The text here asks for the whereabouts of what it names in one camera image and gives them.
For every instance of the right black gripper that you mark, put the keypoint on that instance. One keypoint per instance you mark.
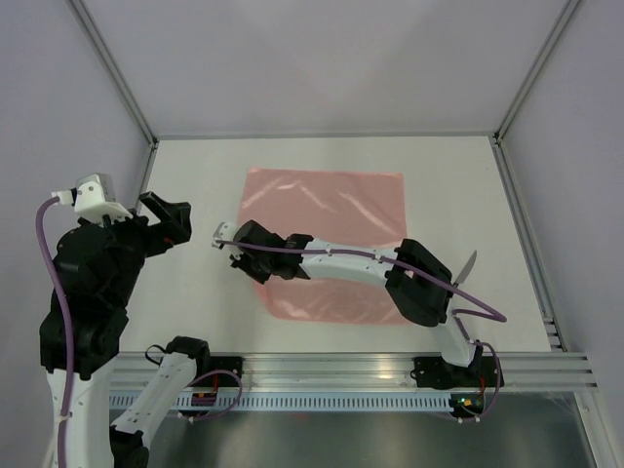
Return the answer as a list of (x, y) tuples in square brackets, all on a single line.
[(240, 261)]

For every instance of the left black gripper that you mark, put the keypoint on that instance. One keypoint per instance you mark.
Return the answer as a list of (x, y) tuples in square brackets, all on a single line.
[(175, 229)]

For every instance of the pink satin napkin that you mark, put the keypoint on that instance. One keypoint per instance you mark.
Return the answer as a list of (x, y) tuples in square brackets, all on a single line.
[(363, 210)]

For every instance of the knife with dark handle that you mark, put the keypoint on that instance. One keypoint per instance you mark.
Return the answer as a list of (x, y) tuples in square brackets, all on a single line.
[(466, 270)]

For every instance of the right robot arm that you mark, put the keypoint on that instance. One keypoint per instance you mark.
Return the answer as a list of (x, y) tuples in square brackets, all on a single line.
[(419, 285)]

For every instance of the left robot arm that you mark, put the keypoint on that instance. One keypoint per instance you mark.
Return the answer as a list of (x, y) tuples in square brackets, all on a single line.
[(94, 273)]

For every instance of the left side frame rail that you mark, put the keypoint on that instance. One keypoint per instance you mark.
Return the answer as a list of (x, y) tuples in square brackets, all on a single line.
[(145, 172)]

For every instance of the frame rail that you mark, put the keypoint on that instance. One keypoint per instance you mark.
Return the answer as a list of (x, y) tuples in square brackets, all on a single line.
[(533, 261), (145, 172)]

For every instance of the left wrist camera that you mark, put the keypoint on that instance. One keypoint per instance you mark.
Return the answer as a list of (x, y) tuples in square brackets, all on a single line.
[(93, 199)]

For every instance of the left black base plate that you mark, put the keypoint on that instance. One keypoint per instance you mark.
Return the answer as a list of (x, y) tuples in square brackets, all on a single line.
[(219, 372)]

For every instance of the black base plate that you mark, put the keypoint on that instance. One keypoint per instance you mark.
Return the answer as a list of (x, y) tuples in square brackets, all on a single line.
[(434, 373), (219, 372)]

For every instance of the white slotted cable duct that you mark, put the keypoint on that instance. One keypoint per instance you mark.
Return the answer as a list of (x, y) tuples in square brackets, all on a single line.
[(299, 401)]

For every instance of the left aluminium frame post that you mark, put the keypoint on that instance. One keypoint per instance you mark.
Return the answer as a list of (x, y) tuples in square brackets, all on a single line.
[(80, 11)]

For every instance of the aluminium frame post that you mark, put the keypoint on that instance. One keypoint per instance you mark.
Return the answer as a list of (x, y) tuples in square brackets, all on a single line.
[(80, 11), (548, 47)]

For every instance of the back aluminium frame bar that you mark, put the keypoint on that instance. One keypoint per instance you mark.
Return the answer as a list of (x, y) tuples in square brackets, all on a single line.
[(327, 134)]

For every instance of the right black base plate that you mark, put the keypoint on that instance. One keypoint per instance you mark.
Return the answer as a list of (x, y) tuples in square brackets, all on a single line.
[(434, 373)]

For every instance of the front aluminium rail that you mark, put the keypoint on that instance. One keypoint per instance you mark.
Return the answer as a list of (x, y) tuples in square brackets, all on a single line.
[(389, 372)]

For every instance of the right side frame rail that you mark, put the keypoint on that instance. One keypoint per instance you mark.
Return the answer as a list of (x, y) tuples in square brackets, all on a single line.
[(533, 261)]

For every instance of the right aluminium frame post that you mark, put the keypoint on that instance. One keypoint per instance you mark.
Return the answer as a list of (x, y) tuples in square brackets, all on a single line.
[(548, 47)]

